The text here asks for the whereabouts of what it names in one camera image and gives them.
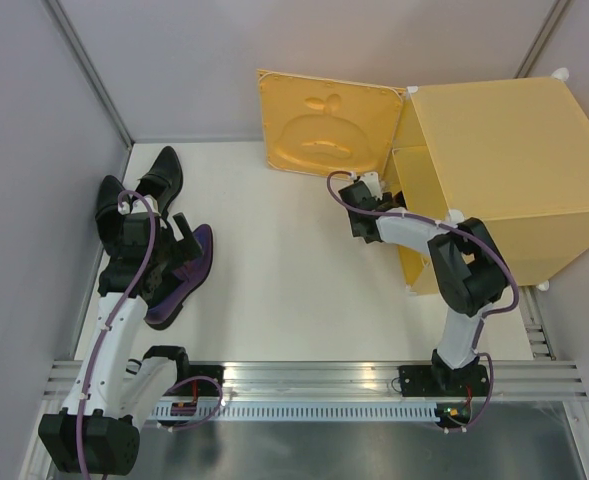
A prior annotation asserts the aluminium mounting rail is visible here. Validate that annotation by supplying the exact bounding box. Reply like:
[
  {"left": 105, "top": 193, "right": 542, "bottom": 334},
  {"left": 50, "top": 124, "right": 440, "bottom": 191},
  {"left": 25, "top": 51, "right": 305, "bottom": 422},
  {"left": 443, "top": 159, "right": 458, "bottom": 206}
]
[{"left": 43, "top": 289, "right": 589, "bottom": 404}]

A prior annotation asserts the right aluminium corner post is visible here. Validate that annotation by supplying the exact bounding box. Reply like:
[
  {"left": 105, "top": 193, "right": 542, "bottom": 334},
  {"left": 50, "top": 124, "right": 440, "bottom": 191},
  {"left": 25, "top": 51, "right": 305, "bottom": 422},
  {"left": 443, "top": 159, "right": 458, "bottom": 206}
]
[{"left": 513, "top": 0, "right": 574, "bottom": 79}]

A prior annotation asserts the white slotted cable duct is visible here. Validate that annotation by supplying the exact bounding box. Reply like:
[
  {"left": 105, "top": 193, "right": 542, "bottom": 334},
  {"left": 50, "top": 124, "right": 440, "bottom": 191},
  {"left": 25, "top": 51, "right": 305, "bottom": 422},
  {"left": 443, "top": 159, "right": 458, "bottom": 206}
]
[{"left": 151, "top": 402, "right": 438, "bottom": 422}]

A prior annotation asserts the yellow cabinet door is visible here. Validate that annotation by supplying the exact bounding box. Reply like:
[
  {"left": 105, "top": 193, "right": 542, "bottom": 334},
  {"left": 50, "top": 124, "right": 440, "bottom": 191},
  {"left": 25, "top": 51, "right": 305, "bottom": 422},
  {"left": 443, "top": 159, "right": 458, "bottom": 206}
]
[{"left": 257, "top": 70, "right": 405, "bottom": 176}]

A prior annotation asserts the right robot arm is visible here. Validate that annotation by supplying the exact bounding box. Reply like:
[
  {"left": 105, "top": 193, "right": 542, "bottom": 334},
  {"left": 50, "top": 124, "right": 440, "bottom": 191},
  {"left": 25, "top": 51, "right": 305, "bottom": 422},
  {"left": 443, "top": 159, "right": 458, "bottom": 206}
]
[{"left": 330, "top": 176, "right": 519, "bottom": 397}]

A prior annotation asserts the aluminium corner post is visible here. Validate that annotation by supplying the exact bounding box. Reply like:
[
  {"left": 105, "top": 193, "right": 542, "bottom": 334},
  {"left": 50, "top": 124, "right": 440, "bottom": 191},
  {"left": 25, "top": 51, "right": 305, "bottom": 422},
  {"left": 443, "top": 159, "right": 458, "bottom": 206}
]
[
  {"left": 42, "top": 0, "right": 135, "bottom": 151},
  {"left": 513, "top": 0, "right": 574, "bottom": 79}
]

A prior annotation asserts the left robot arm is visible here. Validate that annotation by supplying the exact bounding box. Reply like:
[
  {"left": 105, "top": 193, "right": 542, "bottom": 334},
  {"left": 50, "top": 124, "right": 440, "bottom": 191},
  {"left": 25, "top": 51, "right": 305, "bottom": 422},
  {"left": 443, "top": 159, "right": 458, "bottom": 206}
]
[{"left": 38, "top": 212, "right": 213, "bottom": 477}]

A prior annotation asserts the yellow plastic shoe cabinet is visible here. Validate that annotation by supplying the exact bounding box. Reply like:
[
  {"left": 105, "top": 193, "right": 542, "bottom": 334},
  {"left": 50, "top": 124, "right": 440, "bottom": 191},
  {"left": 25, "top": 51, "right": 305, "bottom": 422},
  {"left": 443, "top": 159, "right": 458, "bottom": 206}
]
[{"left": 384, "top": 76, "right": 589, "bottom": 286}]

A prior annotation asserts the purple loafer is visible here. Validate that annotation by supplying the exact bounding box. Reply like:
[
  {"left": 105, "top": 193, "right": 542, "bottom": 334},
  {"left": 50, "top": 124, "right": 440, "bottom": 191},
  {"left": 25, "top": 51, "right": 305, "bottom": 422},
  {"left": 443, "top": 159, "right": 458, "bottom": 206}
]
[{"left": 145, "top": 224, "right": 214, "bottom": 330}]

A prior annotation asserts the left aluminium corner post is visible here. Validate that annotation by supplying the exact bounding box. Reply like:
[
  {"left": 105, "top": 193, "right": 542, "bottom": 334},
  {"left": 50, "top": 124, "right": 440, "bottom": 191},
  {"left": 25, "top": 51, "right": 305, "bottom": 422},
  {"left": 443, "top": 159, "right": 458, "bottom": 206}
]
[{"left": 42, "top": 0, "right": 135, "bottom": 151}]

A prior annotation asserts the black loafer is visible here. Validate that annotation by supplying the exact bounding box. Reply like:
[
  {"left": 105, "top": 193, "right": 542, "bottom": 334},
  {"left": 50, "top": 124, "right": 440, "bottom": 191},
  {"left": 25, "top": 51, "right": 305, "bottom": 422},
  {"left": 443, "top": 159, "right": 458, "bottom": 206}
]
[
  {"left": 135, "top": 146, "right": 184, "bottom": 219},
  {"left": 94, "top": 175, "right": 131, "bottom": 259}
]

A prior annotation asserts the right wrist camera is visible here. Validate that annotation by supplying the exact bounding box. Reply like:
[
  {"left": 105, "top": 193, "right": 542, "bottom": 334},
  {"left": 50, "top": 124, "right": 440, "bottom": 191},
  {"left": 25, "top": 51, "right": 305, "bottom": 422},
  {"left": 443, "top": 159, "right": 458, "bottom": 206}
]
[{"left": 349, "top": 171, "right": 386, "bottom": 199}]

